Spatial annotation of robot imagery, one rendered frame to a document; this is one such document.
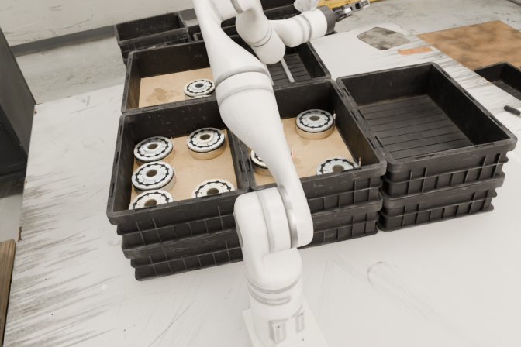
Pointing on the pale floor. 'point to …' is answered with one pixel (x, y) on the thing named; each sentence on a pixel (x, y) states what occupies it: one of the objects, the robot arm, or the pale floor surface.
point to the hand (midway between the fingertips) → (355, 7)
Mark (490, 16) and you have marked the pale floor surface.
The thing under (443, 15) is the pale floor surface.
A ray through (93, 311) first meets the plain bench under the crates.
